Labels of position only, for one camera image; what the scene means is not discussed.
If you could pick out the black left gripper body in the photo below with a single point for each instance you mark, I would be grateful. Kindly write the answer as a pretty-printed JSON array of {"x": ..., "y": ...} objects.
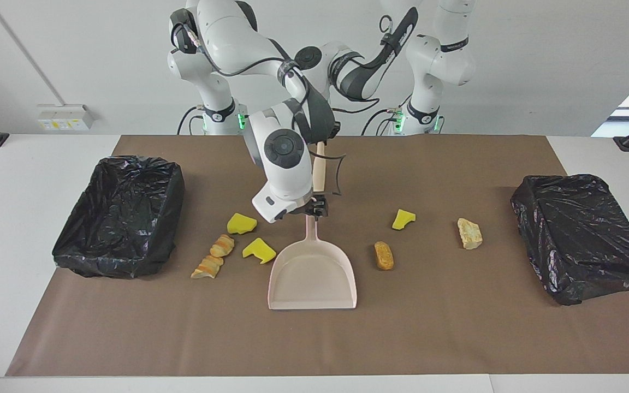
[{"x": 333, "y": 132}]

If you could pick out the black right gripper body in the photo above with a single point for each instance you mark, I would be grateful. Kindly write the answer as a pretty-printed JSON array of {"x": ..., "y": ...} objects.
[{"x": 308, "y": 207}]

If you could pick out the beige brush black bristles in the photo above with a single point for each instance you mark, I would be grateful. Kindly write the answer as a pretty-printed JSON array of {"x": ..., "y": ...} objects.
[{"x": 320, "y": 169}]

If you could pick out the notched yellow sponge piece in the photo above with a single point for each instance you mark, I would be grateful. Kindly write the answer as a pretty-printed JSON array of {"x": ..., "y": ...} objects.
[{"x": 260, "y": 251}]

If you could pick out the pink plastic dustpan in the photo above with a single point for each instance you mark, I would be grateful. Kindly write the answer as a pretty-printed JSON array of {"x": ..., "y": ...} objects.
[{"x": 312, "y": 278}]

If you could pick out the yellow sponge chunk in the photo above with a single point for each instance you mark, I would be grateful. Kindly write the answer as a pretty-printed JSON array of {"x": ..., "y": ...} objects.
[{"x": 241, "y": 224}]

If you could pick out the brown fried bun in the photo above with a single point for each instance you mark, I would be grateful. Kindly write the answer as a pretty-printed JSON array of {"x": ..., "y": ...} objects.
[{"x": 384, "y": 255}]

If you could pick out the small yellow sponge wedge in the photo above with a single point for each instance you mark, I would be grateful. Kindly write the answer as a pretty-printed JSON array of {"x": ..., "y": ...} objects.
[{"x": 403, "y": 219}]

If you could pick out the striped croissant piece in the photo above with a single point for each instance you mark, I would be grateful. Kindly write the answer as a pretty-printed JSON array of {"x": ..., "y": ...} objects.
[
  {"x": 223, "y": 245},
  {"x": 208, "y": 267}
]

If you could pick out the pale bread chunk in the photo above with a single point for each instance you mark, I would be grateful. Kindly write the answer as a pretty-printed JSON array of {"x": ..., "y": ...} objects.
[{"x": 469, "y": 233}]

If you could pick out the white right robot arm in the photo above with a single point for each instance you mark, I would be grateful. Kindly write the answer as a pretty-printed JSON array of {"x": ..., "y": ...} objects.
[{"x": 287, "y": 164}]

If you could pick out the black bag lined bin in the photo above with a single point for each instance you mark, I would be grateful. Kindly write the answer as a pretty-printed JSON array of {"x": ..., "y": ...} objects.
[
  {"x": 582, "y": 234},
  {"x": 123, "y": 218}
]

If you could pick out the brown table mat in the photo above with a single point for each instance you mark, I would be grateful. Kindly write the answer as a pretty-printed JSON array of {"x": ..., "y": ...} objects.
[{"x": 429, "y": 327}]

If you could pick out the white wall socket strip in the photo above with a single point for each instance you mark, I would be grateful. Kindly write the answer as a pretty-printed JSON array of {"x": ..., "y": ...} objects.
[{"x": 66, "y": 117}]

